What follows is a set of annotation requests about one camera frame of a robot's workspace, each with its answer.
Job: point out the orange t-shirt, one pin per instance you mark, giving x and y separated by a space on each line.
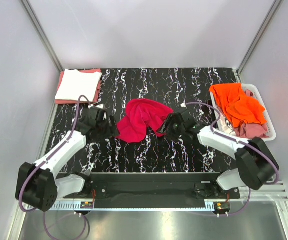
225 96

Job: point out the folded white t-shirt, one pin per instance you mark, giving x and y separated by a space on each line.
77 85

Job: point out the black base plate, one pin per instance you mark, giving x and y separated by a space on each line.
149 191

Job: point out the aluminium front rail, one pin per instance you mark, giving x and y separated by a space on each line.
266 193

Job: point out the aluminium corner post right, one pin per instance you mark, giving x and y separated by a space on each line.
259 35

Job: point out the white plastic laundry basket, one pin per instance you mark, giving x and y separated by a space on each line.
271 134

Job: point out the white printed t-shirt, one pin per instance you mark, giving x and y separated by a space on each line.
226 126

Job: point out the dusty pink t-shirt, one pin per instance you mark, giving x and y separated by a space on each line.
248 119

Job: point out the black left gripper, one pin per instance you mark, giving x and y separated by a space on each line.
111 131

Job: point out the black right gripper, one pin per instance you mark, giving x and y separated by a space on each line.
170 120

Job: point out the aluminium corner post left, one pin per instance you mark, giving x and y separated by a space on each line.
41 33

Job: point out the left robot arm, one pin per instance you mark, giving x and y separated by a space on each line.
38 186

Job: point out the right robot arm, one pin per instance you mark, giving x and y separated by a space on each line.
255 164

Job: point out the aluminium corner post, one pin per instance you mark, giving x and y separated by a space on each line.
41 33
259 35

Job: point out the crimson red t-shirt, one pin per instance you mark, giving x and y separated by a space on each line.
141 114

